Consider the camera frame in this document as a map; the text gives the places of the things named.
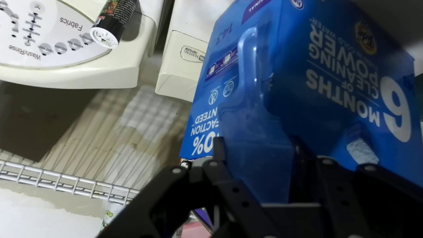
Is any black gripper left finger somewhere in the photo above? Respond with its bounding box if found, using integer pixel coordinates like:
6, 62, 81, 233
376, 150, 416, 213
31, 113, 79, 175
212, 136, 229, 171

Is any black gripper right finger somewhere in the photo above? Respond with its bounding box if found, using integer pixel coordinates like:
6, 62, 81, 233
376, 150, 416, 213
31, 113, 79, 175
294, 144, 319, 171

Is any blue cardboard detergent box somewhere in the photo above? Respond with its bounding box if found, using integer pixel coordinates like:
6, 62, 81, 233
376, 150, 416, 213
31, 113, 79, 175
179, 0, 423, 191

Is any red pink carton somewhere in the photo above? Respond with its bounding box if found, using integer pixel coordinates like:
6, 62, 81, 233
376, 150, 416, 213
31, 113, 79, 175
180, 220, 215, 238

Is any white washing machine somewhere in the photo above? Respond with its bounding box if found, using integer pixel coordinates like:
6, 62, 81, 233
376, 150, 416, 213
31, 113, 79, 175
155, 0, 236, 103

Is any small dark spice jar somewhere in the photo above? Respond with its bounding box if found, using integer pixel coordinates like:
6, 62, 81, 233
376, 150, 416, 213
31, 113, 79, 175
90, 0, 143, 50

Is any white dryer machine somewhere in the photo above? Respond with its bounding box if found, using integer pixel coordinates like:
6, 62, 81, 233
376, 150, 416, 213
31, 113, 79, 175
0, 0, 167, 90

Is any white wire shelf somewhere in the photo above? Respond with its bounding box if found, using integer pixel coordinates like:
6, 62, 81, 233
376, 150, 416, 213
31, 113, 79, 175
0, 85, 196, 206

